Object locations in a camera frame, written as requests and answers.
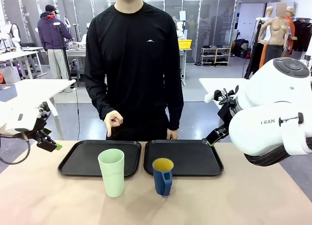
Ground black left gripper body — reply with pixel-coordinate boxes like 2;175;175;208
24;112;52;143

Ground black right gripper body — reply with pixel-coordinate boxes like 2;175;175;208
217;104;238;135

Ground tall pale green cup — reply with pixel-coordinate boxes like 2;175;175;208
97;148;125;198

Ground person's right forearm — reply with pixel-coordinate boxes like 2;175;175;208
90;81;117;121

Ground person's left forearm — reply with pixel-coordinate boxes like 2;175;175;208
167;85;185;131

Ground person's left hand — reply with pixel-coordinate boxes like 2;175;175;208
166;128;179;141

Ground person's right hand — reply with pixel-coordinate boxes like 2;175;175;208
103;110;124;138

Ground black plastic tray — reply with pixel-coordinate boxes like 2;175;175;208
143;139;224;177
58;140;142;178

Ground white table with grey leg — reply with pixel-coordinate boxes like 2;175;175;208
0;78;77;141

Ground blue box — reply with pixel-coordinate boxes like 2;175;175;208
0;84;18;102

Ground black hanging trousers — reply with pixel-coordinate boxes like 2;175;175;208
244;43;265;80

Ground wooden shoe rack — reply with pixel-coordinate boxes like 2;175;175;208
201;45;232;67

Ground grey height-adjustable desk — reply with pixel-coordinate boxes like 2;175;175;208
179;48;193;86

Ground dark bags pile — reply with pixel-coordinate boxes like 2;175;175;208
231;38;252;59

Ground blue mug yellow inside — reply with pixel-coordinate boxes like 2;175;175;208
152;158;175;198

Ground white desk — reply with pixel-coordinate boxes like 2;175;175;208
0;46;48;80

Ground black tripod stand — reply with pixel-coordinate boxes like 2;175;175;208
53;21;73;81

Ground yellow basket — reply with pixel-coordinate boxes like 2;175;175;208
178;39;193;50

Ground man in purple hoodie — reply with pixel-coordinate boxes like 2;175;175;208
38;4;75;81

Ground beige mannequin torso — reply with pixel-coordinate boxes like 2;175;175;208
257;2;290;64

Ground white humanoid robot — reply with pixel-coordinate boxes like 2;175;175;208
175;21;187;40

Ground person in black sweater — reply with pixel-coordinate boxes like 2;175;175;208
84;0;185;142

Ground white mannequin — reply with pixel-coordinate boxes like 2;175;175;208
264;6;275;41

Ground figure in orange clothes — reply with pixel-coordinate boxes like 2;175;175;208
285;6;298;58

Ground rack of black clothes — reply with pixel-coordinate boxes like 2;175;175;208
291;17;312;53

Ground black wrist cables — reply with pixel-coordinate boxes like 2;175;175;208
214;85;240;106

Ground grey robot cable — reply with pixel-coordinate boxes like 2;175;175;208
0;133;31;165

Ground white robot with backpack straps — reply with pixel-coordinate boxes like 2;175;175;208
0;21;23;52

